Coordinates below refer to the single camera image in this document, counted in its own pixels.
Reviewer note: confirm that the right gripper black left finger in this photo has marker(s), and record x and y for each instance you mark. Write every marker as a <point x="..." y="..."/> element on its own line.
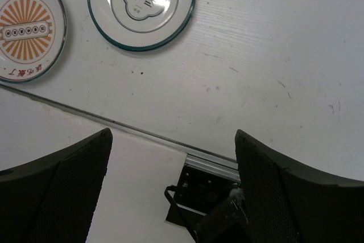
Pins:
<point x="53" y="198"/>

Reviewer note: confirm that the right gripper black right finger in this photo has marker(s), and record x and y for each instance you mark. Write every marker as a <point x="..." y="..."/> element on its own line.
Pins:
<point x="288" y="201"/>

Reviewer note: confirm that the white plate orange pattern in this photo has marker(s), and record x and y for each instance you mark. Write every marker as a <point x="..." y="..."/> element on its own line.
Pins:
<point x="33" y="35"/>

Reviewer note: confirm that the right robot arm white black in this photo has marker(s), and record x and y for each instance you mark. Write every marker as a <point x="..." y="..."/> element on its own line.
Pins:
<point x="227" y="222"/>

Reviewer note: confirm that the white foam front board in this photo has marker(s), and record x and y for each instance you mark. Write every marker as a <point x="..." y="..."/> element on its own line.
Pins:
<point x="131" y="206"/>

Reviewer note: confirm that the aluminium front rail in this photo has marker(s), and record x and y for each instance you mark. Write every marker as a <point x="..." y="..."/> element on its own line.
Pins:
<point x="199" y="158"/>

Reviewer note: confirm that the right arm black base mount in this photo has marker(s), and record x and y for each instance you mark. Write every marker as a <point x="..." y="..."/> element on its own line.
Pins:
<point x="198" y="192"/>

